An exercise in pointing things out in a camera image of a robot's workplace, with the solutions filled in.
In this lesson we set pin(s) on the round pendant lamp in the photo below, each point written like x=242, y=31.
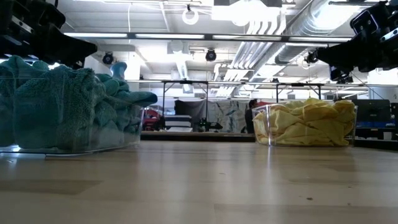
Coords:
x=184, y=15

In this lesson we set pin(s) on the teal microfiber towel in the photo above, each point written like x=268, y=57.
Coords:
x=56, y=105
x=112, y=85

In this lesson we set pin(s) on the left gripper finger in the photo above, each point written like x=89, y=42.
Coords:
x=68, y=49

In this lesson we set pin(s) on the stacked white black boxes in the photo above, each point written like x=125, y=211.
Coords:
x=178, y=124

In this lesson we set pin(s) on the black spotlight cluster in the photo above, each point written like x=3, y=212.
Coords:
x=311, y=57
x=347, y=80

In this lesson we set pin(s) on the yellow microfiber towel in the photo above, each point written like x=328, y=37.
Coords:
x=317, y=112
x=289, y=133

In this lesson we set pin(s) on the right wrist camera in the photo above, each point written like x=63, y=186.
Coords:
x=363, y=22

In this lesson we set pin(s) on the clear plastic basket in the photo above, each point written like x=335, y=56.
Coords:
x=62, y=150
x=259, y=138

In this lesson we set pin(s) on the pale blue spray bottle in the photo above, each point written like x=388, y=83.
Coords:
x=118, y=70

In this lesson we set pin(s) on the light blue microfiber towel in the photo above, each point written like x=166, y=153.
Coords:
x=140, y=98

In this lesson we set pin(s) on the patterned sheet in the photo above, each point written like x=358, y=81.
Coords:
x=230, y=115

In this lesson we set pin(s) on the red machine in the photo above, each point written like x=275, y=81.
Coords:
x=152, y=116

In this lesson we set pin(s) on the black cabinet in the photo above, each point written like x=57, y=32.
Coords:
x=371, y=110

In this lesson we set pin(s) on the dark hanging cloth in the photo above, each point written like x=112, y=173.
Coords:
x=189, y=107

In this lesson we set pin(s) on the black device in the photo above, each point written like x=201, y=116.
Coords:
x=210, y=126

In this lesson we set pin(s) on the long ceiling light bar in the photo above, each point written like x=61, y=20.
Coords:
x=155, y=36

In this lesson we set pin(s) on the blue bench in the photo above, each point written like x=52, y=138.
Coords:
x=379, y=124

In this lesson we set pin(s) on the person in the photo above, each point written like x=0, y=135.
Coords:
x=249, y=119

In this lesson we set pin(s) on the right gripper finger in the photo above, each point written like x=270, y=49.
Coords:
x=345, y=54

